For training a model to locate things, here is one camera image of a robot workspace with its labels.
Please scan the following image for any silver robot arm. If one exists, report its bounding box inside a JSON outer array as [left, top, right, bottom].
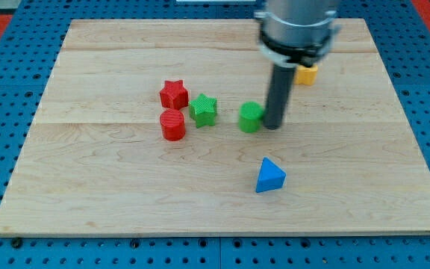
[[254, 0, 340, 68]]

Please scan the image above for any red star block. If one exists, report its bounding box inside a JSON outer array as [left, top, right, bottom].
[[159, 80, 189, 110]]

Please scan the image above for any green star block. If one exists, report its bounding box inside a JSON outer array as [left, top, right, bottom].
[[188, 93, 217, 128]]

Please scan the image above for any red cylinder block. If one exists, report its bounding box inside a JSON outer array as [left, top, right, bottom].
[[160, 108, 186, 141]]

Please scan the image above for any wooden board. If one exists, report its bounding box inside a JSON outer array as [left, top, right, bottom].
[[0, 19, 430, 238]]

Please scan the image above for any blue triangle block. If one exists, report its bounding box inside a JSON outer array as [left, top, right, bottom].
[[255, 157, 287, 193]]

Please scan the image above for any green cylinder block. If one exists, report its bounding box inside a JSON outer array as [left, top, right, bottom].
[[238, 102, 264, 133]]

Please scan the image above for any yellow block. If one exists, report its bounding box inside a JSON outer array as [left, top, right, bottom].
[[294, 64, 318, 86]]

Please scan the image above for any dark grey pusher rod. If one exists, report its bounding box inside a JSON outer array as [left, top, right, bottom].
[[263, 65, 296, 130]]

